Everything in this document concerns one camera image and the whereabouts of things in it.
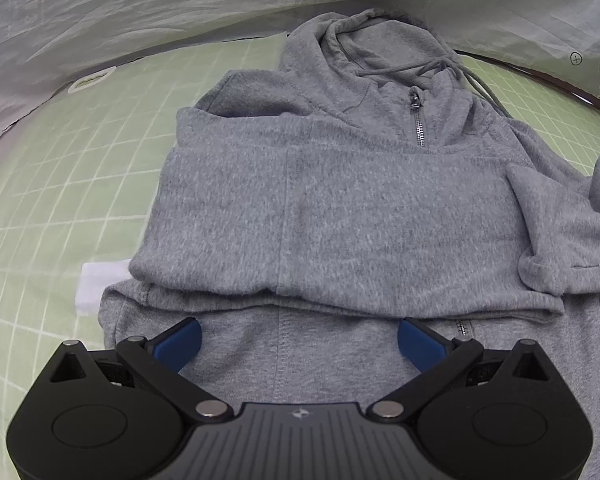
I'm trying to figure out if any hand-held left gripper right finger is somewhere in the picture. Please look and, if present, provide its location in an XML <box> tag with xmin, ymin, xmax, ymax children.
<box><xmin>366</xmin><ymin>317</ymin><xmax>556</xmax><ymax>422</ymax></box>

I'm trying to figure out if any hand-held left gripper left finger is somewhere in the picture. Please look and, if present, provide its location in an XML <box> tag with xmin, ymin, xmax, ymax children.
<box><xmin>42</xmin><ymin>317</ymin><xmax>233</xmax><ymax>422</ymax></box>

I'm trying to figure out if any grey zip hoodie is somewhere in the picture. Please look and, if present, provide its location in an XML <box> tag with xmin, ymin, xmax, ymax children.
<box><xmin>97</xmin><ymin>7</ymin><xmax>600</xmax><ymax>480</ymax></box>

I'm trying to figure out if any large white paper piece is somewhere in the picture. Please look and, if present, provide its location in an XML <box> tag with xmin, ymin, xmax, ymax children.
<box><xmin>75</xmin><ymin>259</ymin><xmax>134</xmax><ymax>317</ymax></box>

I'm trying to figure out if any green grid mat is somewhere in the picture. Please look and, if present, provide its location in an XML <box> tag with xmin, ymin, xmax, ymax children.
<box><xmin>0</xmin><ymin>35</ymin><xmax>600</xmax><ymax>461</ymax></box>

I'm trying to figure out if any grey carrot print sheet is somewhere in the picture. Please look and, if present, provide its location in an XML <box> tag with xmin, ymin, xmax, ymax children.
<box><xmin>0</xmin><ymin>0</ymin><xmax>600</xmax><ymax>155</ymax></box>

